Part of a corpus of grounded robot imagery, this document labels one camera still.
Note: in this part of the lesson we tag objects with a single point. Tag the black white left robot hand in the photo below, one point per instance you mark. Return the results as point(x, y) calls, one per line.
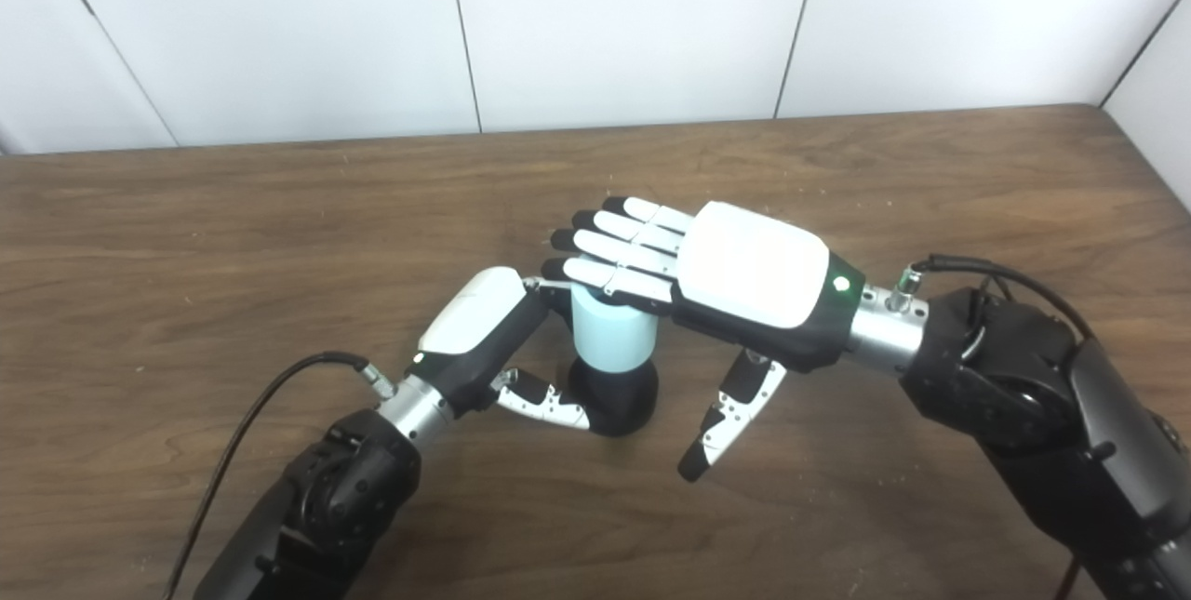
point(475, 330)

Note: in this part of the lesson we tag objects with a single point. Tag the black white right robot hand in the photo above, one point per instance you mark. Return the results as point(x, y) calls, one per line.
point(754, 279)

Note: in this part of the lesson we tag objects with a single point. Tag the light blue cylinder cup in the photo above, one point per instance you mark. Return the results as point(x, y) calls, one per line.
point(614, 335)

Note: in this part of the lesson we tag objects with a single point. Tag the black funnel-shaped nozzle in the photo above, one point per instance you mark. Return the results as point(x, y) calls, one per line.
point(614, 405)

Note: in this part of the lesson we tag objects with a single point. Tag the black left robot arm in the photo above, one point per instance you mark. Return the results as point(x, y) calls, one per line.
point(316, 498)

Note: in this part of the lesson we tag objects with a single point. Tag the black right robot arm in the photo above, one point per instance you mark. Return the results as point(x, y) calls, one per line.
point(1042, 414)

